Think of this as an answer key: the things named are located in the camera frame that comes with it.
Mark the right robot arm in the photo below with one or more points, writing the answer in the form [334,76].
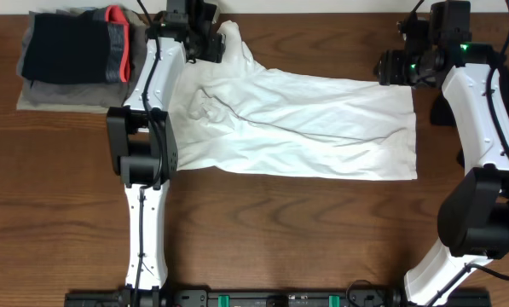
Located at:
[473,222]

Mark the folded black garment red band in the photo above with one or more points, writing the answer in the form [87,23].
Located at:
[89,48]

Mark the folded grey garment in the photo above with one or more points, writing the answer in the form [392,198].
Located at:
[89,98]

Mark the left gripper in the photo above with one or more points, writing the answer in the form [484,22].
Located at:
[216,47]

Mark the white t-shirt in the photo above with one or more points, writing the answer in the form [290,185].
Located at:
[241,117]

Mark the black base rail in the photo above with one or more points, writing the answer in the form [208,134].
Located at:
[355,296]

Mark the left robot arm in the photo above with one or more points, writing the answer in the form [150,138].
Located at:
[142,142]

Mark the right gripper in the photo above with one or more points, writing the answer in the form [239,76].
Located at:
[391,62]

